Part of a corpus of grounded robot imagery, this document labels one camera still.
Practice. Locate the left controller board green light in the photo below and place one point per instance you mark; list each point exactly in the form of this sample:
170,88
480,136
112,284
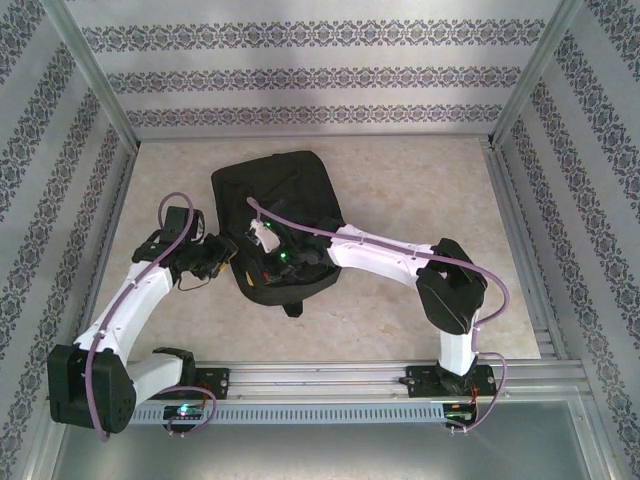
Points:
182,411

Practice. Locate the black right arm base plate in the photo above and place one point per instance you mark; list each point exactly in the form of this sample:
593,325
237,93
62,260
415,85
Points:
420,382

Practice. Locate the aluminium frame side rail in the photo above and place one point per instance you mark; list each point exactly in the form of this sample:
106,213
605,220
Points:
530,250
102,250

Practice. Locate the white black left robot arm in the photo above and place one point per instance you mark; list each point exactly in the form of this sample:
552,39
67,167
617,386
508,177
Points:
130,305

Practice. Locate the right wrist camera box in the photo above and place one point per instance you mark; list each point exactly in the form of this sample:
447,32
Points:
262,235

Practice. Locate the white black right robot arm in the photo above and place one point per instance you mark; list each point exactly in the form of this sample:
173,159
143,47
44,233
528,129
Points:
380,255

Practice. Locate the right controller board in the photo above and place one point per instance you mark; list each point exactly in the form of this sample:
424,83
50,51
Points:
457,415

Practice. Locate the aluminium frame post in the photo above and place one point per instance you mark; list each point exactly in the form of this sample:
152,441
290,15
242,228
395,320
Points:
535,75
92,75

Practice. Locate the black backpack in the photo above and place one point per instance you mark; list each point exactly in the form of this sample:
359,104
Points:
290,180

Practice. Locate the aluminium frame rear rail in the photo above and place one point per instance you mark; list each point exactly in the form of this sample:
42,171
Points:
400,136

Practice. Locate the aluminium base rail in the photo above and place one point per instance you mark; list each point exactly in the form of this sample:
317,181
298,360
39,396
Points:
320,380

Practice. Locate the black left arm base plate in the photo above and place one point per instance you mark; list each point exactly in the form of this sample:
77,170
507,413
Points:
220,382

